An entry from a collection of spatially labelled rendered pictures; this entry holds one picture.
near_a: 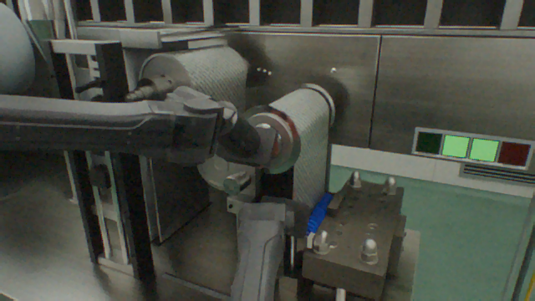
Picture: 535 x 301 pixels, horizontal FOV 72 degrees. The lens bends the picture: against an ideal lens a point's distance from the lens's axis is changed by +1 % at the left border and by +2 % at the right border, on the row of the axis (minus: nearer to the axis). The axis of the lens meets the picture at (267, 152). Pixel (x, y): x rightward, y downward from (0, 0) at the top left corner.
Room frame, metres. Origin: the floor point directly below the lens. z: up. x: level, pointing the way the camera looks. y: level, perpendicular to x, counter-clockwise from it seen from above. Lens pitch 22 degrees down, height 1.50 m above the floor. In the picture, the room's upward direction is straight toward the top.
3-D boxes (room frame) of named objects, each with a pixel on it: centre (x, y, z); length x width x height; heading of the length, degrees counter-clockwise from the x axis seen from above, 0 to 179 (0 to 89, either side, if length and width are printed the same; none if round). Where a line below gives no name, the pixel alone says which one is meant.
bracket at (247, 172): (0.67, 0.05, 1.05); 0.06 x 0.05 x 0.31; 155
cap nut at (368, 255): (0.60, -0.20, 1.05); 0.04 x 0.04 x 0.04
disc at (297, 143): (0.70, 0.00, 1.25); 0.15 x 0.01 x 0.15; 65
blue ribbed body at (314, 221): (0.77, -0.12, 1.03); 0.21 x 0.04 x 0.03; 155
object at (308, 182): (0.78, -0.10, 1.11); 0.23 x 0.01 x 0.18; 155
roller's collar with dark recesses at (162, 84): (0.78, 0.24, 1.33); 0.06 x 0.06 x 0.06; 65
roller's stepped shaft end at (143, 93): (0.72, 0.26, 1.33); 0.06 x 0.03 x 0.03; 155
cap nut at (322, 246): (0.63, -0.11, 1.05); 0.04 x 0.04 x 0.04
